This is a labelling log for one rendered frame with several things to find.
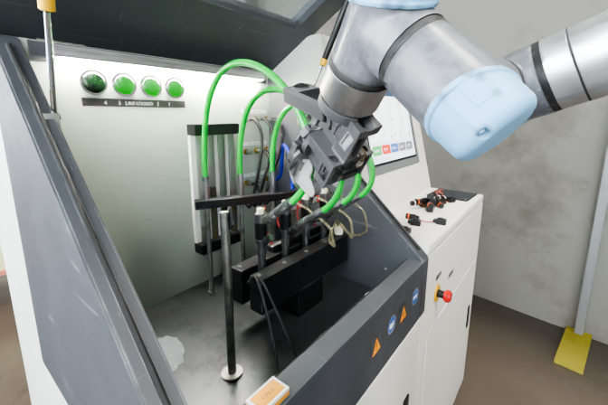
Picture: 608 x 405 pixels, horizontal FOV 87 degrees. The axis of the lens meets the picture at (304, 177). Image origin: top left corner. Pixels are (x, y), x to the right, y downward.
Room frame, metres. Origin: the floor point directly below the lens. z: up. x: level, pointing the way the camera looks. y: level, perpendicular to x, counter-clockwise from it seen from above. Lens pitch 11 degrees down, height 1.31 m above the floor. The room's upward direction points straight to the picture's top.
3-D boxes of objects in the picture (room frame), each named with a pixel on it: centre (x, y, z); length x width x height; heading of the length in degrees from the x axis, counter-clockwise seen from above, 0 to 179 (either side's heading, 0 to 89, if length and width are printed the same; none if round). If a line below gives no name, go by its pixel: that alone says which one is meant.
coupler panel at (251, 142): (1.03, 0.15, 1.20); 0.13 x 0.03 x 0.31; 141
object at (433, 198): (1.16, -0.48, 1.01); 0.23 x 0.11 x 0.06; 141
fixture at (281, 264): (0.77, 0.02, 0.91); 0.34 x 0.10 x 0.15; 141
